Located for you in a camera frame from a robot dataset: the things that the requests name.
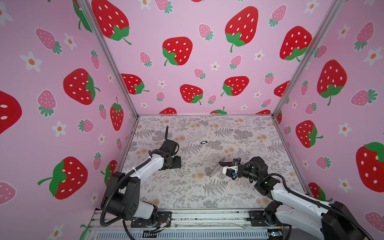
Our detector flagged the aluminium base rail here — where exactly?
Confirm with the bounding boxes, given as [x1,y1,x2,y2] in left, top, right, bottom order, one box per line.
[81,205,327,240]

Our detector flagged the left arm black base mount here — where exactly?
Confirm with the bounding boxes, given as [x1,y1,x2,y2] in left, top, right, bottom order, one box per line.
[131,211,172,228]

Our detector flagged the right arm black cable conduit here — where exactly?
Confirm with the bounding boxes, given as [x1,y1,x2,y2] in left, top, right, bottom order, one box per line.
[239,161,376,240]

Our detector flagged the aluminium corner post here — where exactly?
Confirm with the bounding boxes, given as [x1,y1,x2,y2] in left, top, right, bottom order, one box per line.
[78,0,139,120]
[272,0,345,120]

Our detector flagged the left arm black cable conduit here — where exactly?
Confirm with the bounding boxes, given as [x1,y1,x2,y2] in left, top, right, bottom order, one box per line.
[99,125,181,227]

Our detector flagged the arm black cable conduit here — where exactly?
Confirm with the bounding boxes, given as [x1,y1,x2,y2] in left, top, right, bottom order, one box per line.
[239,161,376,240]
[99,125,181,227]

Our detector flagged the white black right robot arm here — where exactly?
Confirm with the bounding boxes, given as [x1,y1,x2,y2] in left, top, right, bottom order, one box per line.
[218,157,372,240]

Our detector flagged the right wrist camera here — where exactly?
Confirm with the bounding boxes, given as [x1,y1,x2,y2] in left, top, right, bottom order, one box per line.
[222,166,238,180]

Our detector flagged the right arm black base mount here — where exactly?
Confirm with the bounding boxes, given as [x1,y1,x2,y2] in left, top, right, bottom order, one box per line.
[247,210,289,227]

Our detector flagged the aluminium corner post right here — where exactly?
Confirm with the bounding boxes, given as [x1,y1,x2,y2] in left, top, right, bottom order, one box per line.
[272,0,345,120]

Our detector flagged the aluminium corner post left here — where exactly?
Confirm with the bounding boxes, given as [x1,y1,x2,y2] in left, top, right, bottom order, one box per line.
[78,0,139,120]

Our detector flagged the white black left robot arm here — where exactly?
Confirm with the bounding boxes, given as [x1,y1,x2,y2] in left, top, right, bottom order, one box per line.
[100,140,182,227]

